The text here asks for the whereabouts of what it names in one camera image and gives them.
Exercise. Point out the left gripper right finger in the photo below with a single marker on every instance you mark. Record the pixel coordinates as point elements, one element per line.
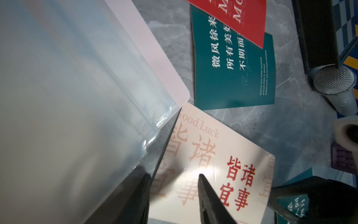
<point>212,211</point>

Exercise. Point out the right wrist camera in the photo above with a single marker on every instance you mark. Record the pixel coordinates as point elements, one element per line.
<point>346,135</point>

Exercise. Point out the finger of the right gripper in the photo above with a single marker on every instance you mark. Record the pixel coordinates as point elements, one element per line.
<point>330,201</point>

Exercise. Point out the cream card red characters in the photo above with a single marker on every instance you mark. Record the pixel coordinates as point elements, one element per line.
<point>239,171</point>

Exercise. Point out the silver microphone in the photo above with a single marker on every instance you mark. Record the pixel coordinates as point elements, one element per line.
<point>337,84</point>

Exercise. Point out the red money card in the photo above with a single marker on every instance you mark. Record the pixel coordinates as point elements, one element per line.
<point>246,17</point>

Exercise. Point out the green card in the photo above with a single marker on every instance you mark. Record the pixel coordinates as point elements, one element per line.
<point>230,70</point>
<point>299,204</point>

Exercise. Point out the purple cube box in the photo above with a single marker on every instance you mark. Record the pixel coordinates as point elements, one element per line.
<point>342,159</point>

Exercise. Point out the black white chessboard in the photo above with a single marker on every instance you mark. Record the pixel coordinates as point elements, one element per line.
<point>327,31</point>

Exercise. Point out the pink photo album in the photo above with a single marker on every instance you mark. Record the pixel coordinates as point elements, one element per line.
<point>85,91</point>

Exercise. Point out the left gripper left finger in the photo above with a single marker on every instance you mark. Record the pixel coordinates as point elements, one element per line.
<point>128,203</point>

